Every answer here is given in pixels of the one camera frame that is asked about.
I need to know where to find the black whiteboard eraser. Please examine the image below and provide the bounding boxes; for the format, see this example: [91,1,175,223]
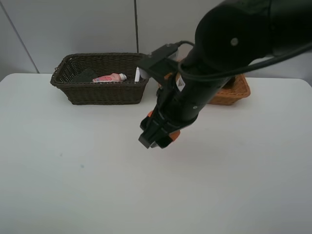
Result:
[71,68,98,83]

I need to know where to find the white marker pink cap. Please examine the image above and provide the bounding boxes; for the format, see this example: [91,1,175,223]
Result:
[135,68,140,82]

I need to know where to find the orange tangerine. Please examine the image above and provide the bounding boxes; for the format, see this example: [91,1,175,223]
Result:
[147,73,180,141]

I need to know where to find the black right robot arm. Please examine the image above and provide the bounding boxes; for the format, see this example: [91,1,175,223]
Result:
[137,0,312,148]

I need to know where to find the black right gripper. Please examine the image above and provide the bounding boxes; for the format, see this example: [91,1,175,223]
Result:
[138,84,200,149]

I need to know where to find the light orange wicker basket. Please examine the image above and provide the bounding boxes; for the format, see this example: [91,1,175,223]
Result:
[175,73,251,106]

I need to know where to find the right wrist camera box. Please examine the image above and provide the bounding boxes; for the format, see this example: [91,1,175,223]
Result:
[136,43,178,86]

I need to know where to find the dark brown wicker basket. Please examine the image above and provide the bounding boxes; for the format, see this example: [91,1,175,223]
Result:
[50,53,148,105]

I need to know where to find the pink bottle white cap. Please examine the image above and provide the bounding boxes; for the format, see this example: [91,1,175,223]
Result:
[92,73,127,83]

